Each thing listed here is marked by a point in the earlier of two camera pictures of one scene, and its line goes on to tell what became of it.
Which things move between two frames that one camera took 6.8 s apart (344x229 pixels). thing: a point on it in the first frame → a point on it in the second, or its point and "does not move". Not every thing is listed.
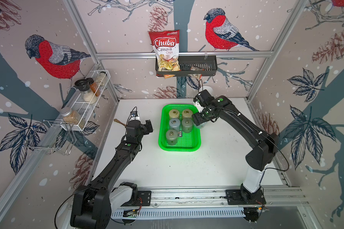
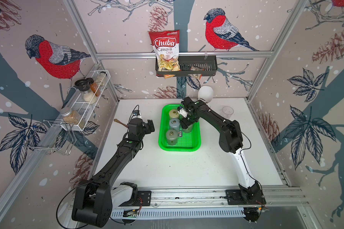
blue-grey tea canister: [174, 123] does not move
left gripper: [146, 130] does not move
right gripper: [197, 120] → [184, 124]
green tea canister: [172, 137] does not move
